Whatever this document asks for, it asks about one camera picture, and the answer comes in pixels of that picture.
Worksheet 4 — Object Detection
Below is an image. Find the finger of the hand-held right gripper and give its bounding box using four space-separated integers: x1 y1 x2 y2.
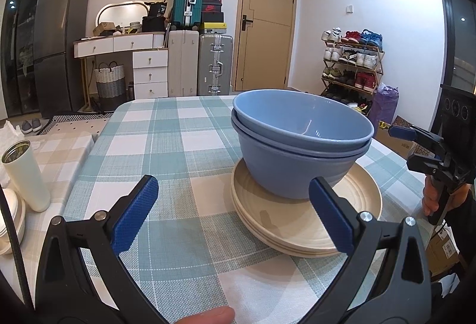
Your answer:
406 150 451 176
389 125 446 152

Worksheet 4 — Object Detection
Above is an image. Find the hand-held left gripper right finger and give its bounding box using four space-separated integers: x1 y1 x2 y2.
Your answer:
301 176 434 324

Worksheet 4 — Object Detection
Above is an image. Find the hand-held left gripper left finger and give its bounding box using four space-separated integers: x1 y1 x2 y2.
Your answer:
34 174 166 324

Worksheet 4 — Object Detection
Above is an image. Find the cream plate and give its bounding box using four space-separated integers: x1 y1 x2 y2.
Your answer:
231 156 383 246
242 216 372 258
234 198 382 253

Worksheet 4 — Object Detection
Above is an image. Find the light blue bowl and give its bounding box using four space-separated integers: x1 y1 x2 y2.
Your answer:
232 89 374 151

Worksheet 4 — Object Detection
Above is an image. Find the person's right hand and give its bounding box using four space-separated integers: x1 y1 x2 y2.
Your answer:
421 175 435 216

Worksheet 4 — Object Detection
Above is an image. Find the person's left hand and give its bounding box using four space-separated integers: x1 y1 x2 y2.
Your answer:
175 306 236 324

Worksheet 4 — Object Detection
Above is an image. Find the patterned brown cardboard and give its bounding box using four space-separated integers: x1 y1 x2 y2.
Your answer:
390 116 425 161

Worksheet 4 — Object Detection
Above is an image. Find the printed cardboard box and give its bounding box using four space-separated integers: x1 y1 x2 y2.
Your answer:
377 119 417 159

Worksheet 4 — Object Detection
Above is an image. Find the purple bag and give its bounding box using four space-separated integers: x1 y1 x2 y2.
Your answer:
368 86 399 127

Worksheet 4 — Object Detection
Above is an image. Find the shoe rack with shoes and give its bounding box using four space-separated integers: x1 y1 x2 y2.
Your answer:
322 27 383 103

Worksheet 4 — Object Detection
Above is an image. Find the wooden shoe rack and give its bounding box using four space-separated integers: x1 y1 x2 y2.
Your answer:
322 40 385 101

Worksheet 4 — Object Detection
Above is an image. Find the brown cardboard carton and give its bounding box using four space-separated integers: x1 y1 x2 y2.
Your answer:
424 223 467 278

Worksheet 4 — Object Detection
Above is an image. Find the black framed glass door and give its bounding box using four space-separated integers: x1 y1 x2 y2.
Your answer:
441 0 476 94

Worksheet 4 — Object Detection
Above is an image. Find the beige checked cloth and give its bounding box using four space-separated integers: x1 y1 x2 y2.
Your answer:
0 125 99 310

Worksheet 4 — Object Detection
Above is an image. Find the white thermos cup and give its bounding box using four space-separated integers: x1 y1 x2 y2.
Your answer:
1 140 51 213

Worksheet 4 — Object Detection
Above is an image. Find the white bowl stack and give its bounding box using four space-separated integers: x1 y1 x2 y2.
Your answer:
0 188 26 256

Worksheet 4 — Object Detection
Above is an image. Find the woven laundry basket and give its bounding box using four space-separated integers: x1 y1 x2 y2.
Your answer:
93 62 126 112

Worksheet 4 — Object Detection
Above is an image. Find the white dressing table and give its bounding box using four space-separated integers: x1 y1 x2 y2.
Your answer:
73 32 169 112

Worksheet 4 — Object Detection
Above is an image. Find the white crumpled plastic bag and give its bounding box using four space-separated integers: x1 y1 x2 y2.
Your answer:
0 119 25 150

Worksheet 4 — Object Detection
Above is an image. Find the beige suitcase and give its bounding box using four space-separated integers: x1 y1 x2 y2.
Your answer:
167 30 200 98

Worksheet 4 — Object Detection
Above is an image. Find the silver suitcase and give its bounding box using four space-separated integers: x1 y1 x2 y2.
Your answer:
197 34 234 96

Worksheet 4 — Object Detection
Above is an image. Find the small brown box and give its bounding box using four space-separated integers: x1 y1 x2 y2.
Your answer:
93 22 116 37

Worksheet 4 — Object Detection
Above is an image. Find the black storage bag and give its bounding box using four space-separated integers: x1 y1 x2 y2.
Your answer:
142 16 167 32

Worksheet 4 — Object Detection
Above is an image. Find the grey refrigerator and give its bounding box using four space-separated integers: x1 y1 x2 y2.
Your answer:
33 0 91 119

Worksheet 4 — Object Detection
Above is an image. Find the arched mirror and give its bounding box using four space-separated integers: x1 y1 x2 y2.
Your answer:
97 0 149 31

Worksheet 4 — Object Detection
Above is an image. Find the yellow shoe box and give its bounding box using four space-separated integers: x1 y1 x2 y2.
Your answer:
201 22 227 35

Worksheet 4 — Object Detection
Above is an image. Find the dark glass cabinet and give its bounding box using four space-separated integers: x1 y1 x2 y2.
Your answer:
0 0 75 120

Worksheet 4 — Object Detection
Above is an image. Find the black paper bag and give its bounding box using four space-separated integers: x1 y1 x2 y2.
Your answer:
147 1 169 18

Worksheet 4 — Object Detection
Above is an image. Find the teal suitcase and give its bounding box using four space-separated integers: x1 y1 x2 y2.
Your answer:
170 0 206 31

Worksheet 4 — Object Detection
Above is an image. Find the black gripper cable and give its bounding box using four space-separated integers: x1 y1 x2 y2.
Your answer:
0 194 33 310

